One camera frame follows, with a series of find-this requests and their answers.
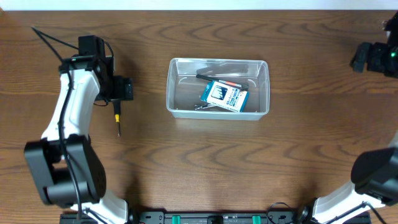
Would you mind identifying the black yellow screwdriver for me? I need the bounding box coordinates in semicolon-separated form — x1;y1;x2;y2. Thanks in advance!
113;100;121;137

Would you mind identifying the silver combination wrench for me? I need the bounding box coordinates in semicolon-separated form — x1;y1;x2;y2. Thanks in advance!
194;104;216;110

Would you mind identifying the white and teal box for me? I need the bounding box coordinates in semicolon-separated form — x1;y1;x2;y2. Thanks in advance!
201;81;249;113

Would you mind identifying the small claw hammer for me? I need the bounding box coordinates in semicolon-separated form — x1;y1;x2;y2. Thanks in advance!
196;74;249;91

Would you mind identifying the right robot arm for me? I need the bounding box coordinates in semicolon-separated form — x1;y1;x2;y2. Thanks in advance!
294;16;397;224

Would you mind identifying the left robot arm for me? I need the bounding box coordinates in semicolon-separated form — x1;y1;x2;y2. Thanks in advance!
24;35;133;223

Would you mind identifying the clear plastic container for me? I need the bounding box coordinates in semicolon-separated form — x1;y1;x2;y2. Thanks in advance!
166;58;271;121

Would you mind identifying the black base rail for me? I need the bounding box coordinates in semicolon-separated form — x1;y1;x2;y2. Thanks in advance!
58;202;373;224

